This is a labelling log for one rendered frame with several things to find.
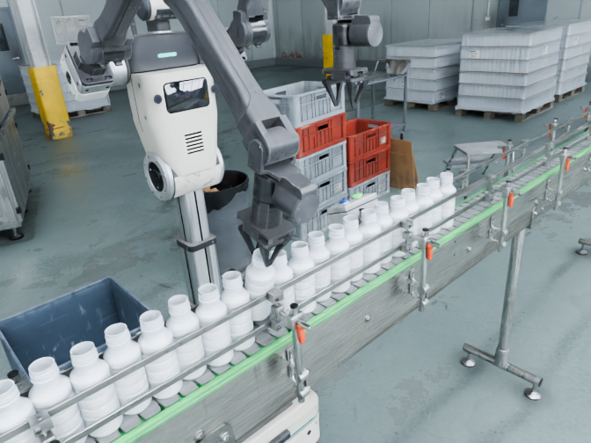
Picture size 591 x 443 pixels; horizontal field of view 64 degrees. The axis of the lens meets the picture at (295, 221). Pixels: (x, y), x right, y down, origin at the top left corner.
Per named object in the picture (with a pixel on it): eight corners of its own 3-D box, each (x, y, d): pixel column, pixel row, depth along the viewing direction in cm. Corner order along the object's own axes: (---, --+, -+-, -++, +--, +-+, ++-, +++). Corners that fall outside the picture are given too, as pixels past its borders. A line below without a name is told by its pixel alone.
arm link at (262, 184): (273, 156, 86) (248, 163, 82) (299, 171, 82) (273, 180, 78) (269, 188, 90) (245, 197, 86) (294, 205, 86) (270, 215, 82)
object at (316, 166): (300, 189, 344) (298, 160, 335) (259, 180, 369) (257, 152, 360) (347, 166, 386) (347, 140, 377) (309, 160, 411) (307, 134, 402)
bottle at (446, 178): (456, 224, 146) (461, 172, 139) (448, 230, 142) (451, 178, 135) (438, 219, 150) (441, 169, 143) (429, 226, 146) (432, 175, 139)
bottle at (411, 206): (421, 246, 134) (424, 191, 128) (404, 251, 132) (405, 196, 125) (408, 238, 139) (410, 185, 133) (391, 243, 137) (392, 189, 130)
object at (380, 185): (350, 213, 412) (350, 188, 403) (316, 202, 439) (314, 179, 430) (390, 192, 451) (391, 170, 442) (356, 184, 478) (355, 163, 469)
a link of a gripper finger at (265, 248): (262, 279, 90) (266, 240, 85) (239, 258, 94) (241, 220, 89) (288, 265, 94) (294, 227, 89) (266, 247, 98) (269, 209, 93)
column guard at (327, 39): (334, 87, 1064) (332, 34, 1019) (322, 86, 1091) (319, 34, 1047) (346, 84, 1088) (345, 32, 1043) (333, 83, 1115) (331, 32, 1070)
